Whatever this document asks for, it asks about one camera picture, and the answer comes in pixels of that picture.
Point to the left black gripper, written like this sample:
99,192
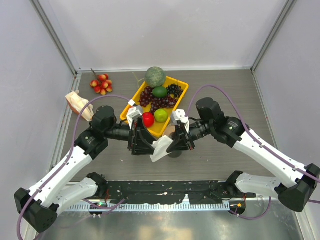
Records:
140,139

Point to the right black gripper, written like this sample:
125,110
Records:
179,143

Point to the clear glass ribbed dripper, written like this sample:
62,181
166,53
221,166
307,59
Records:
172,134

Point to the white paper coffee filter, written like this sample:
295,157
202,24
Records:
160,148

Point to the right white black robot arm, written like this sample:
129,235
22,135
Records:
293,183

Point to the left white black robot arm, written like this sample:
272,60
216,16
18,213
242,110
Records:
41,204

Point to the yellow plastic tray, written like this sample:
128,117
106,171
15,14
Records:
158,128

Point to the light green apple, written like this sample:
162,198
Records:
160,115

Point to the red grape bunch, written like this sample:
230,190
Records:
147,98

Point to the dark green lime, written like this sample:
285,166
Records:
160,92

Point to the black grape bunch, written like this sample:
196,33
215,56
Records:
175,90

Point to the green melon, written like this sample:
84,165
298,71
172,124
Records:
155,77

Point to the red yellow cherry bunch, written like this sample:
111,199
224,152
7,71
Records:
101,84

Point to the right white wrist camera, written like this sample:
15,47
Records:
180,115

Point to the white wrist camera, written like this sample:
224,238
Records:
135,111
180,115

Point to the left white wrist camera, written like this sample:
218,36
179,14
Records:
135,111

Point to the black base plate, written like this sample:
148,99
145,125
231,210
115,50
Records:
170,192

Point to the white slotted cable duct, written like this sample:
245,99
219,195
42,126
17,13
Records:
185,206

